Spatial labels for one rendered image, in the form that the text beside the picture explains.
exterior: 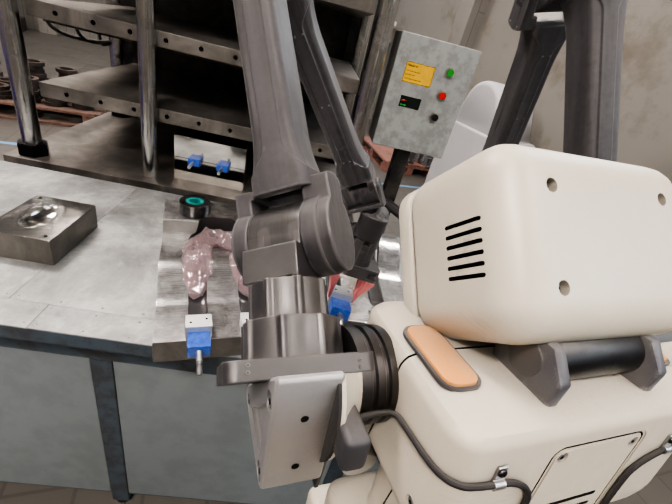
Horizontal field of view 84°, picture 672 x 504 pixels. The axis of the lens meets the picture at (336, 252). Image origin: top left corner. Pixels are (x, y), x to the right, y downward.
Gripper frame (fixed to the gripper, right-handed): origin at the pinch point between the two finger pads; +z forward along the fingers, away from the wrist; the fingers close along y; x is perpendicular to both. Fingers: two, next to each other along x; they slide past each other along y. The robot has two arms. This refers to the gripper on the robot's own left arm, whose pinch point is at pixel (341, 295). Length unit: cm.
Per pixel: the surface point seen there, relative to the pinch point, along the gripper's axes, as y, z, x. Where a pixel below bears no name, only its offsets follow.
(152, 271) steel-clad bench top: 44, 18, -18
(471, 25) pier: -147, -173, -456
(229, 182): 39, 7, -80
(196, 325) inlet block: 27.0, 10.6, 8.3
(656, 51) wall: -222, -152, -236
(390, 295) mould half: -15.1, 1.8, -10.8
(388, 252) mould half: -15.4, -3.8, -26.1
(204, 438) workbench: 19, 56, -4
